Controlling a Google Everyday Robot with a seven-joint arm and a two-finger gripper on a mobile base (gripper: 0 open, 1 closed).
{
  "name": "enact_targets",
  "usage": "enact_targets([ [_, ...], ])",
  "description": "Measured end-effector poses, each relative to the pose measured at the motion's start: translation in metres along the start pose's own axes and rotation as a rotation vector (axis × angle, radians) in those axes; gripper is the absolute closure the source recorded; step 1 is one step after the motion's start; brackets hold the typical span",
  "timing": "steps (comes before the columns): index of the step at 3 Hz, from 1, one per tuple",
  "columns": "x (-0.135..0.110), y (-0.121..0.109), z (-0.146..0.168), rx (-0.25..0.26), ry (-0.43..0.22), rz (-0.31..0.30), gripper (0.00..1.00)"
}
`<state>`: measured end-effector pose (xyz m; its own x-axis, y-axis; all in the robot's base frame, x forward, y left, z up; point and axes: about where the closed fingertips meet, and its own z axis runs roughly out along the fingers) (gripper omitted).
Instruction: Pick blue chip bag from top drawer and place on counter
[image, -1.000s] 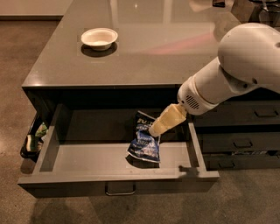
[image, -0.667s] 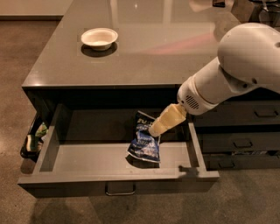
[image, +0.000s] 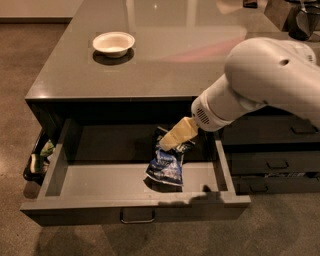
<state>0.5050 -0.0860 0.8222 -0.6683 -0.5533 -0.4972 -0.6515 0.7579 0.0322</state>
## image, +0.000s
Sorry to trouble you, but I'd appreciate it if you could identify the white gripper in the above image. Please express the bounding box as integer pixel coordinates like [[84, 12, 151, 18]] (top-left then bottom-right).
[[159, 75, 265, 151]]

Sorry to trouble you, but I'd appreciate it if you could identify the blue chip bag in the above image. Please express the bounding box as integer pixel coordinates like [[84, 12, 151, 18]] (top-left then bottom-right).
[[145, 127, 195, 187]]

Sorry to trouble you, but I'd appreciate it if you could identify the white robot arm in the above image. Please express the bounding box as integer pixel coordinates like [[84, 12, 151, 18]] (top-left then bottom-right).
[[159, 37, 320, 151]]

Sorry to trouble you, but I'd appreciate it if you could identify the closed grey upper right drawer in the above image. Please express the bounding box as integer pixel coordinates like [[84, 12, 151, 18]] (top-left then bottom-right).
[[222, 115, 320, 145]]

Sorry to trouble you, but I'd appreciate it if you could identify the closed grey drawer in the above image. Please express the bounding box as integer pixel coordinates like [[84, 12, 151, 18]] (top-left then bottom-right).
[[228, 151, 320, 175], [222, 115, 320, 145], [232, 177, 320, 194]]

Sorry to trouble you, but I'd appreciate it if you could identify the closed grey lower drawer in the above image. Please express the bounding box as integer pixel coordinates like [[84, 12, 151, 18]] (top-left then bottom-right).
[[232, 177, 320, 194]]

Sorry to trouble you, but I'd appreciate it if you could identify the grey counter cabinet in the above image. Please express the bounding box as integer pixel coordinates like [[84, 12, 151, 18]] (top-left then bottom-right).
[[26, 0, 319, 178]]

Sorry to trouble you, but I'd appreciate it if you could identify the closed grey middle drawer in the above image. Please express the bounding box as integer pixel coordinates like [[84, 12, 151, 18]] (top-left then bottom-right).
[[228, 151, 320, 175]]

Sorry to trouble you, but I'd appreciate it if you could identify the open grey top drawer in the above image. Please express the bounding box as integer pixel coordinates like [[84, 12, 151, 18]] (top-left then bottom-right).
[[21, 119, 251, 226]]

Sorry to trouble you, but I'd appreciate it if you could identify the green snack bag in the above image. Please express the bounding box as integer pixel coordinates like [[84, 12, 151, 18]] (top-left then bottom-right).
[[40, 140, 55, 157]]

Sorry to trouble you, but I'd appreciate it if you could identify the small dark object far counter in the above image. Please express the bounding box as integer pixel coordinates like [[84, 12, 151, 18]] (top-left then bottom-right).
[[243, 0, 258, 9]]

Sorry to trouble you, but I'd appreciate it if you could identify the white paper bowl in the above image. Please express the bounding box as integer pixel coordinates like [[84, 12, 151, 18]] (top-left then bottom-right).
[[92, 32, 135, 58]]

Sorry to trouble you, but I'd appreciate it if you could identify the metal drawer handle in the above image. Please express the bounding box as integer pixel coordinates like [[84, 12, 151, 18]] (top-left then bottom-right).
[[120, 208, 155, 224]]

